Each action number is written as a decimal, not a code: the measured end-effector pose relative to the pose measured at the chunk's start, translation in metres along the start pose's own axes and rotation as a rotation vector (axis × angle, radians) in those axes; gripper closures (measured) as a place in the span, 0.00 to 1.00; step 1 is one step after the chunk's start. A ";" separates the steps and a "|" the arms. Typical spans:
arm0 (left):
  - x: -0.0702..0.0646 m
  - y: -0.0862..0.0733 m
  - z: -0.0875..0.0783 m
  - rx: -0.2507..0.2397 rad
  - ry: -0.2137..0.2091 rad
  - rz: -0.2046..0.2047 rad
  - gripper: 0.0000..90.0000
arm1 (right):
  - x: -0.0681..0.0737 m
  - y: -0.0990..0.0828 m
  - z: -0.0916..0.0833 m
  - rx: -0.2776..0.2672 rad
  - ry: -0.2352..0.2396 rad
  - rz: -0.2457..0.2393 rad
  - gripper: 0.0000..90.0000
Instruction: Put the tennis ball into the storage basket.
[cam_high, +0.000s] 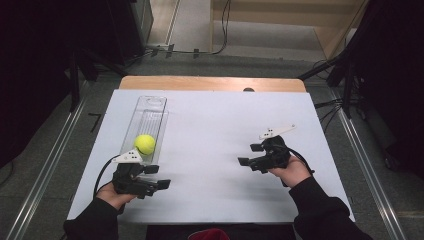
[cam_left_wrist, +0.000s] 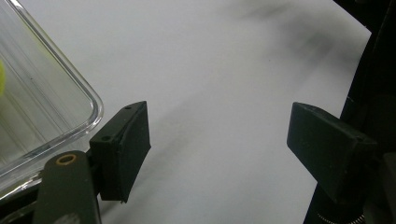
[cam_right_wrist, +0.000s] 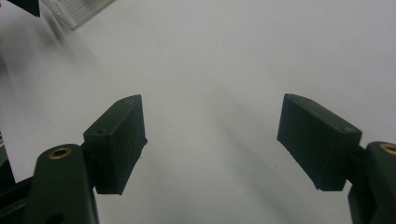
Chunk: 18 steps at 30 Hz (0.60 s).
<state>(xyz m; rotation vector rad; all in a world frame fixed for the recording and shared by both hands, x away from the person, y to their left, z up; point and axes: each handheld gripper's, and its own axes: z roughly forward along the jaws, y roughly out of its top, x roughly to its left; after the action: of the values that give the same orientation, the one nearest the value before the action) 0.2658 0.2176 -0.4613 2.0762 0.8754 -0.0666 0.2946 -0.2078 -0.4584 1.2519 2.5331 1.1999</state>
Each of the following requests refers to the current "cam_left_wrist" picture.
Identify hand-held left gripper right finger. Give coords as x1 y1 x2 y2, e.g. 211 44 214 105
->
286 102 379 205

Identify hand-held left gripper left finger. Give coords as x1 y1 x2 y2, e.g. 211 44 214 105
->
89 100 152 204

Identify clear plastic tray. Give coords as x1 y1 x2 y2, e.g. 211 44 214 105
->
0 0 105 200

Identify yellow tennis ball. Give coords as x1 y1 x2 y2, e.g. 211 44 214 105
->
0 59 7 96

